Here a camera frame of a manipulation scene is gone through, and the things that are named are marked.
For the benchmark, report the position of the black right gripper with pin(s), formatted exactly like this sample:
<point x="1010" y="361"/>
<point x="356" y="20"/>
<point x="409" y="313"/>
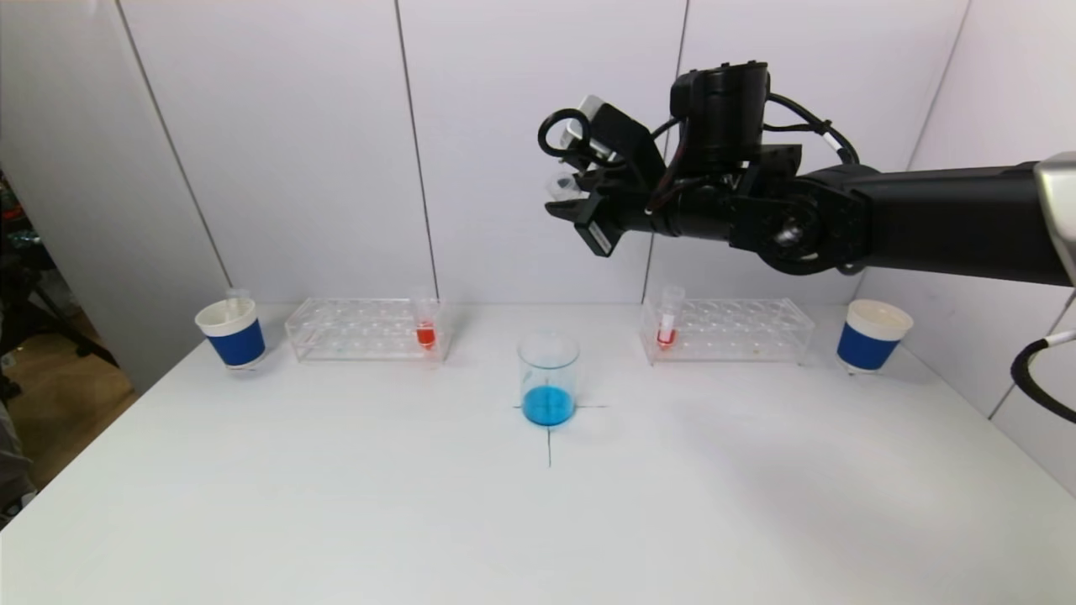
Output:
<point x="600" y="228"/>

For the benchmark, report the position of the yellow pigment test tube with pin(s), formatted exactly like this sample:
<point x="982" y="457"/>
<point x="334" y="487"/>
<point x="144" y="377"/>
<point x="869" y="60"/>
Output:
<point x="561" y="185"/>

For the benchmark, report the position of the clear conical plastic test tube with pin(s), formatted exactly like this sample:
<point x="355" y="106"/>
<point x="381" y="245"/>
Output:
<point x="238" y="296"/>

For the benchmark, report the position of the right robot arm silver black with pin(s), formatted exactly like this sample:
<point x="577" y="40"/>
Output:
<point x="925" y="218"/>

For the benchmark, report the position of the red pigment tube white label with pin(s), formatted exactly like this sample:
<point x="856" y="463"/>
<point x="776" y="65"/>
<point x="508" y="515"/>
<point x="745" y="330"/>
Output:
<point x="665" y="339"/>

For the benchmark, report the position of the clear acrylic test tube rack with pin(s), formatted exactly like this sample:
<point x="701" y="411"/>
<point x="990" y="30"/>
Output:
<point x="731" y="336"/>
<point x="361" y="332"/>

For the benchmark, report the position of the clear glass beaker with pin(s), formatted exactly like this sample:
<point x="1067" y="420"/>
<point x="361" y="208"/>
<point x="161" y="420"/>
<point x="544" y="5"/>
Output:
<point x="547" y="405"/>

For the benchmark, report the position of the red pigment test tube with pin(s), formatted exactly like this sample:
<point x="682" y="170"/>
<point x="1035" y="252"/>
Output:
<point x="426" y="337"/>

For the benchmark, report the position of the blue white paper cup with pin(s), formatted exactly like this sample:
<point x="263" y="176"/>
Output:
<point x="866" y="348"/>
<point x="235" y="344"/>

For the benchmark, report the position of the dark background equipment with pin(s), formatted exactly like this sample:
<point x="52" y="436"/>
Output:
<point x="18" y="286"/>

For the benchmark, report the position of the grey plastic bag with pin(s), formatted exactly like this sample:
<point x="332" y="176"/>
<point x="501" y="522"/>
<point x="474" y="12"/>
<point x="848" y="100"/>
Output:
<point x="10" y="462"/>

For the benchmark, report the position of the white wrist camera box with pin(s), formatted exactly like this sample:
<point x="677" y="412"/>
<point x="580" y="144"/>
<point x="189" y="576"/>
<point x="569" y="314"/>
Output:
<point x="588" y="113"/>

